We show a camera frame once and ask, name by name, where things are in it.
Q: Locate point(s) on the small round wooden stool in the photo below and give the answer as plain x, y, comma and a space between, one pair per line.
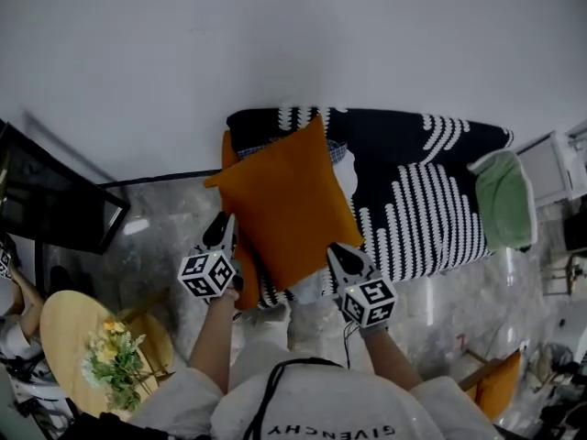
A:
156, 342

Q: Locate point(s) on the green knitted blanket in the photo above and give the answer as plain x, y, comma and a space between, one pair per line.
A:
502, 200

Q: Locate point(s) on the person's white t-shirt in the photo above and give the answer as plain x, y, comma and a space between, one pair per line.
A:
321, 406

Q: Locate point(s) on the white cabinet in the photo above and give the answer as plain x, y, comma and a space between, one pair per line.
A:
546, 168

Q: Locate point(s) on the light blue cloth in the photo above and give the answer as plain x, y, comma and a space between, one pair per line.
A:
312, 289

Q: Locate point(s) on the black white patterned sofa cover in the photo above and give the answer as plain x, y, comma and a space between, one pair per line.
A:
390, 154

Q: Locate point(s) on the black round table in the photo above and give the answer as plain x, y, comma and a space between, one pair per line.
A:
575, 229

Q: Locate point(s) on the person's right forearm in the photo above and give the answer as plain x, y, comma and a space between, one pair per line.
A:
390, 360

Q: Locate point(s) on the round yellow table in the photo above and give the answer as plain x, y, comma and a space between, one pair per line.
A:
69, 328

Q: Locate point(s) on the white wristwatch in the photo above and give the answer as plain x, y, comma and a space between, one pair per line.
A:
373, 330

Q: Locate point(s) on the black framed cabinet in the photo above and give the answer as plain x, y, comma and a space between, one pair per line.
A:
55, 200

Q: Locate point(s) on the metal frame wooden stool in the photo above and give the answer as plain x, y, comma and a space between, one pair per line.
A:
566, 273

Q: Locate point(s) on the person's left forearm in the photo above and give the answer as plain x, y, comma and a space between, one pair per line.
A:
208, 346

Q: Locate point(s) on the orange chair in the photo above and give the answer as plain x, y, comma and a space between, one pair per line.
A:
500, 388

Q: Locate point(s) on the orange cushion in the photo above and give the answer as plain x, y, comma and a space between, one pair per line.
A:
284, 200

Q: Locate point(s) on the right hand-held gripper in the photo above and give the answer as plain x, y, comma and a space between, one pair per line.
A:
369, 300

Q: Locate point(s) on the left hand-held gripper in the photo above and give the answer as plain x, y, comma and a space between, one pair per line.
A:
206, 275

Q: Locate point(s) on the yellow flower bouquet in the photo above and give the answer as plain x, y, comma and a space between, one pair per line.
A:
114, 365

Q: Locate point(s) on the orange sofa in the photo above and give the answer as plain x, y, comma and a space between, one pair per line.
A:
247, 287

